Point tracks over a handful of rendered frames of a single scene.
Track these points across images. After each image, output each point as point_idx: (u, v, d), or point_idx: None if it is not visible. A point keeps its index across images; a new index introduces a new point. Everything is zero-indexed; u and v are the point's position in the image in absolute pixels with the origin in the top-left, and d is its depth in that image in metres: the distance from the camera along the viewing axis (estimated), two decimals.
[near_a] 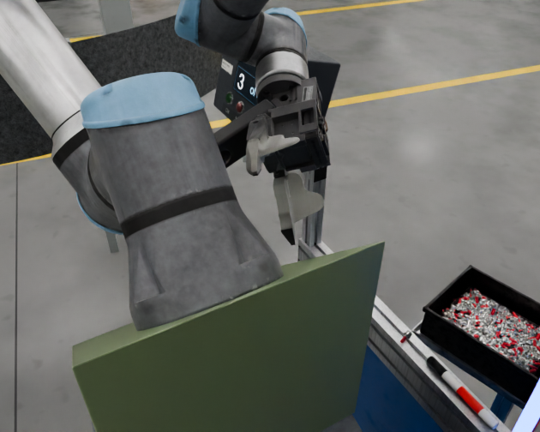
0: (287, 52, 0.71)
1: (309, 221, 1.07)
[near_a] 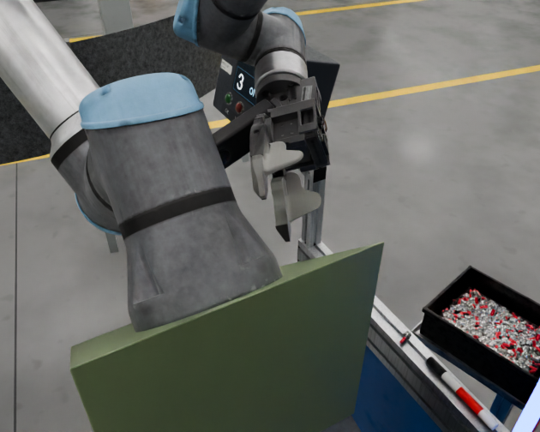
0: (286, 52, 0.71)
1: (309, 221, 1.07)
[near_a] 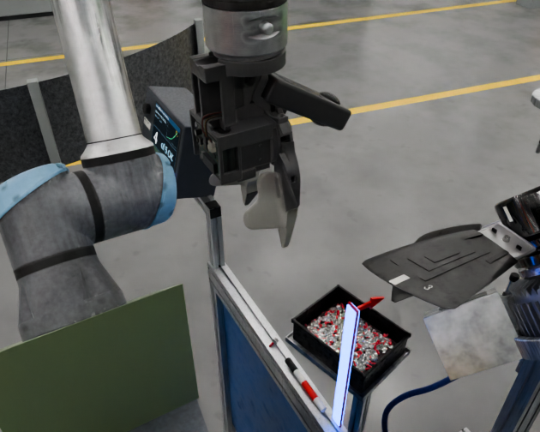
0: None
1: (212, 249, 1.33)
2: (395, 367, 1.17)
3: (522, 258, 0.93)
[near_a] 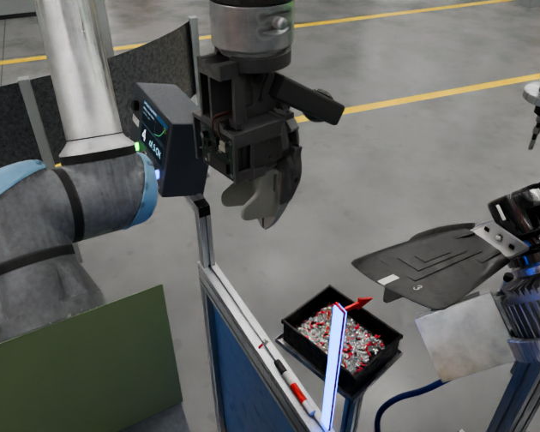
0: None
1: (201, 248, 1.30)
2: (387, 369, 1.15)
3: (515, 257, 0.90)
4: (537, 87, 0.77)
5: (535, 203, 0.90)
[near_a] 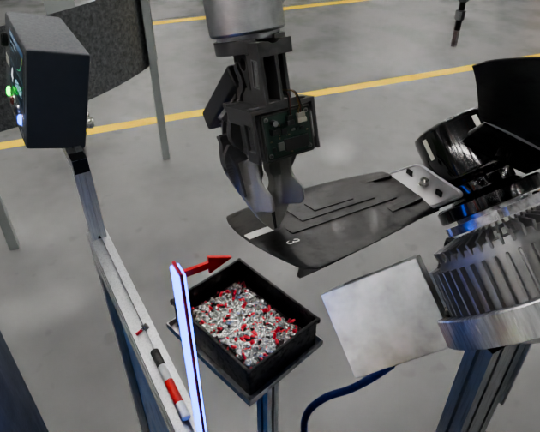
0: None
1: (85, 214, 1.06)
2: (300, 361, 0.91)
3: (442, 207, 0.66)
4: None
5: (470, 132, 0.66)
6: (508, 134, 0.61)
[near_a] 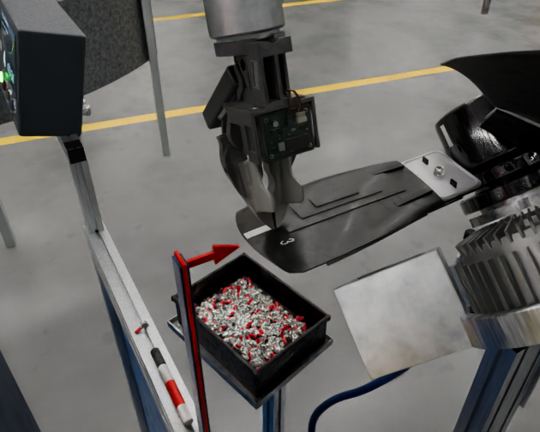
0: None
1: (81, 207, 1.01)
2: (309, 361, 0.86)
3: (457, 198, 0.62)
4: None
5: (486, 117, 0.61)
6: (523, 120, 0.55)
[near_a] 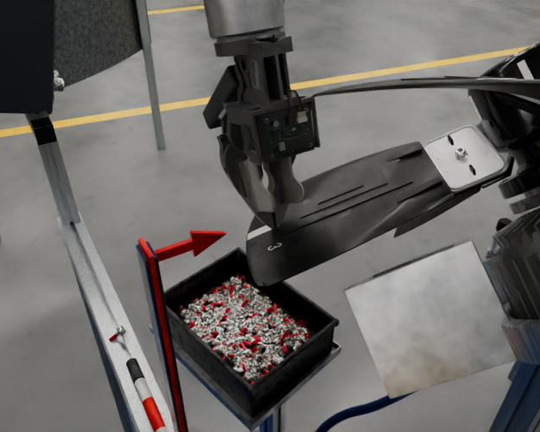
0: None
1: (53, 195, 0.88)
2: (314, 373, 0.73)
3: (474, 188, 0.54)
4: None
5: None
6: (530, 100, 0.45)
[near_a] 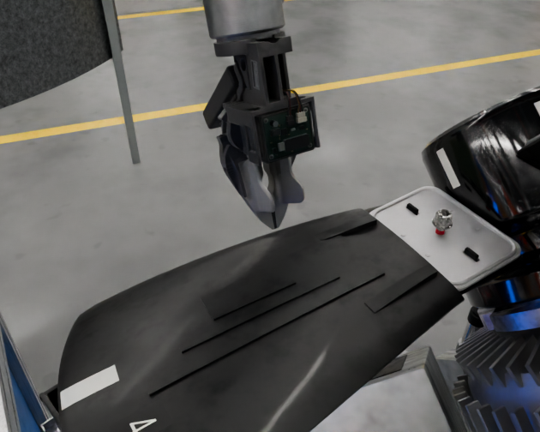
0: None
1: None
2: None
3: None
4: None
5: (416, 193, 0.39)
6: None
